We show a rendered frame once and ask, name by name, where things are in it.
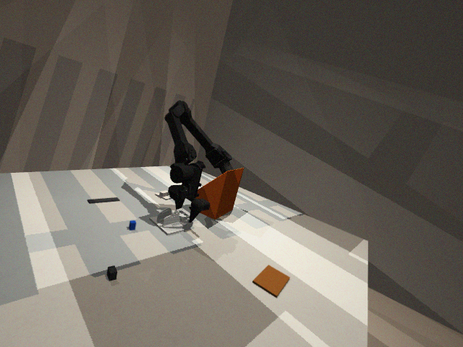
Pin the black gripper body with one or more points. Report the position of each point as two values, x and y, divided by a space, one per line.
196 204

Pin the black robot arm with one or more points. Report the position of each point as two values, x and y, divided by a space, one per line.
184 152

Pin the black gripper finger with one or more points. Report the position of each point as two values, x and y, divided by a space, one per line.
193 214
179 204

